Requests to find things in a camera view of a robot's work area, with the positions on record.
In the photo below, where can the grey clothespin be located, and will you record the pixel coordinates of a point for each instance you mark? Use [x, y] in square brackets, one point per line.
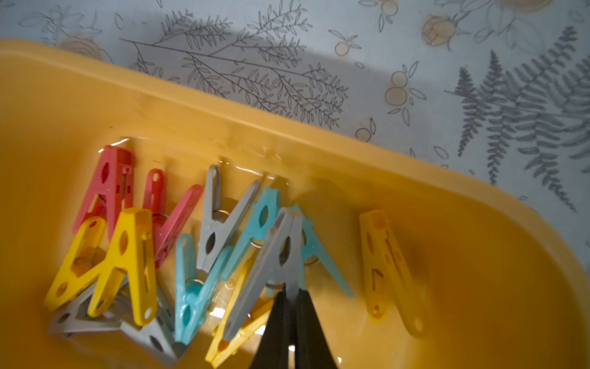
[157, 337]
[217, 225]
[279, 261]

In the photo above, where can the yellow clothespin pile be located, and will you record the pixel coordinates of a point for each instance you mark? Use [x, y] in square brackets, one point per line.
[387, 275]

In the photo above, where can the red clothespin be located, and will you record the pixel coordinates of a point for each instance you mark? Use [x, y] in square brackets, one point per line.
[167, 228]
[110, 189]

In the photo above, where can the yellow plastic storage box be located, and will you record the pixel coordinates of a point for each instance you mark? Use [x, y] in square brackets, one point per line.
[500, 288]

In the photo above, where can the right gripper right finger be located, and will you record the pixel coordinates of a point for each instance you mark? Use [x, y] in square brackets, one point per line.
[311, 348]

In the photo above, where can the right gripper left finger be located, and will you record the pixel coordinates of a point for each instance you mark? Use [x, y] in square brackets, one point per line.
[273, 351]

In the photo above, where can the grey clothespin in box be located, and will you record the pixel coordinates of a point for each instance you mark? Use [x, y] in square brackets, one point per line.
[157, 337]

